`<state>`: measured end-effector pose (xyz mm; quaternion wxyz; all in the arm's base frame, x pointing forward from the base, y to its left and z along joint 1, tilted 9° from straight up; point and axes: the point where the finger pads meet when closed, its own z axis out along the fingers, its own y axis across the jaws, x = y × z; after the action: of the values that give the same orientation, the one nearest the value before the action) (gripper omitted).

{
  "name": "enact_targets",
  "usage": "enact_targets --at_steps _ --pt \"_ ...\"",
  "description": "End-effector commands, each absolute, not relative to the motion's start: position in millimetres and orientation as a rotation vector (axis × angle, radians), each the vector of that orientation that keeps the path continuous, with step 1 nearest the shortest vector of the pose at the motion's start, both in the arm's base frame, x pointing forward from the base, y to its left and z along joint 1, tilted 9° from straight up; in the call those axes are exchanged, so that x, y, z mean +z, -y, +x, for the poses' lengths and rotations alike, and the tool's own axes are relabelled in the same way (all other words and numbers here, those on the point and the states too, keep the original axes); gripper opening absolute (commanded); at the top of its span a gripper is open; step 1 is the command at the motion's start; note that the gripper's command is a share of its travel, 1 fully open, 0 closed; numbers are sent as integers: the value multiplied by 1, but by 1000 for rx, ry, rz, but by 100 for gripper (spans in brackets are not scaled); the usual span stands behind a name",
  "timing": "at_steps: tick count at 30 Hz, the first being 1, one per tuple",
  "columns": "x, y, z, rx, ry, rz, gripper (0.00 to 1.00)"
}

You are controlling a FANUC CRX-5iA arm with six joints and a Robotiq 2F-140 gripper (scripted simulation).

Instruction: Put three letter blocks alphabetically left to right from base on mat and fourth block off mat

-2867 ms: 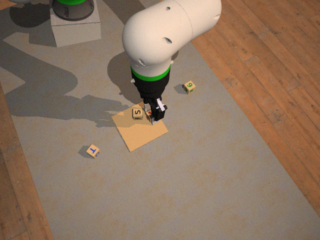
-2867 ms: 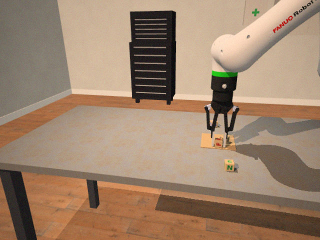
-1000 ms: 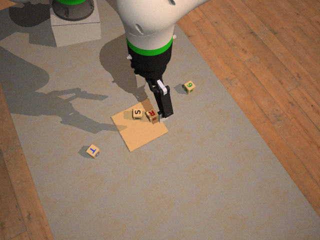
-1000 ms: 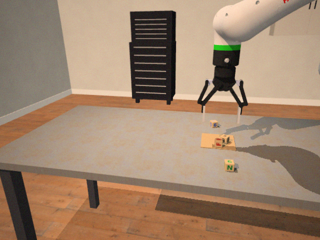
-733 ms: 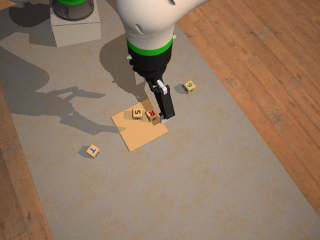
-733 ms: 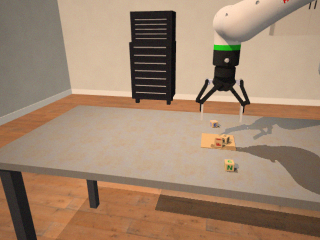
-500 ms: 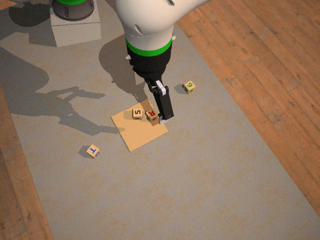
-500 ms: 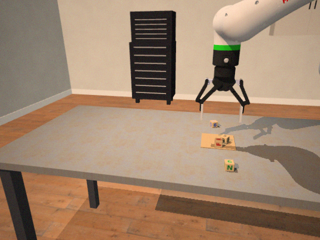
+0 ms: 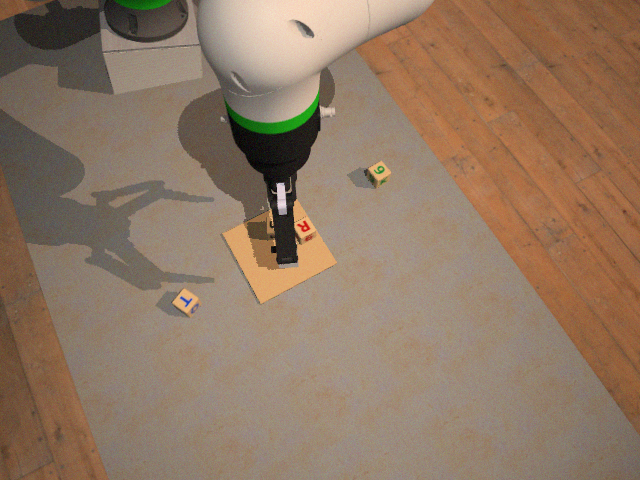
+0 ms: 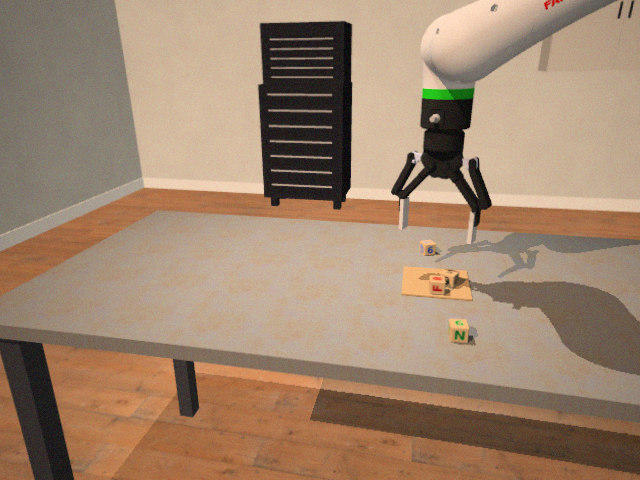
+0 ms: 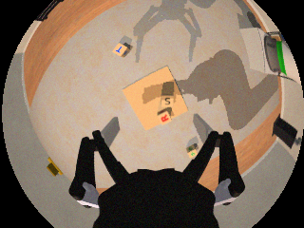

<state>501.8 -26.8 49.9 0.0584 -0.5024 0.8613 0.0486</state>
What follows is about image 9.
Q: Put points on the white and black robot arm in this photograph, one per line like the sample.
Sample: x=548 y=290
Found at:
x=268 y=72

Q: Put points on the tan square mat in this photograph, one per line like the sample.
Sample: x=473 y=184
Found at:
x=252 y=250

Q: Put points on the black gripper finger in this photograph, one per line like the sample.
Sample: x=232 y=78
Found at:
x=283 y=220

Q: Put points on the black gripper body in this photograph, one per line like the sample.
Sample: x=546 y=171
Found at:
x=279 y=172

